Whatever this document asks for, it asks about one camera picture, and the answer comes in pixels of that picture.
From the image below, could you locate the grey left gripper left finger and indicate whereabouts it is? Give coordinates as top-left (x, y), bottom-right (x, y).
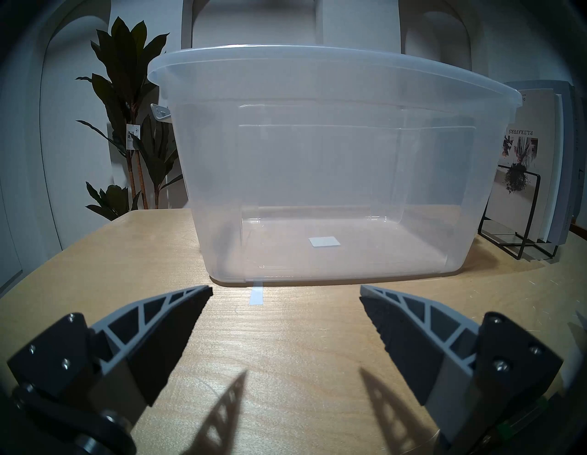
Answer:
top-left (7, 285), bottom-right (214, 455)

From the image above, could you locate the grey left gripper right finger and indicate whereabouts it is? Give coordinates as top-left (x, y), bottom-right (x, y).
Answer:
top-left (359, 284), bottom-right (564, 455)

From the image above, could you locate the large grey special issue book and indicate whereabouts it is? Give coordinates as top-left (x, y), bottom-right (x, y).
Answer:
top-left (504, 80), bottom-right (581, 246)

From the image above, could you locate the clear plastic storage box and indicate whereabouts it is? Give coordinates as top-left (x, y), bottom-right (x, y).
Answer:
top-left (148, 44), bottom-right (523, 287)

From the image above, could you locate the light wooden table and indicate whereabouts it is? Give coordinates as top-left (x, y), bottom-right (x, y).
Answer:
top-left (0, 209), bottom-right (587, 455)

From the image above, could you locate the tall dark green plant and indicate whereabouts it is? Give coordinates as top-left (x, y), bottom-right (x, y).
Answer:
top-left (76, 17), bottom-right (185, 222)

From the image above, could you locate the black wire book rack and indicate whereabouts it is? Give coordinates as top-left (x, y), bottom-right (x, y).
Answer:
top-left (478, 165), bottom-right (561, 261)

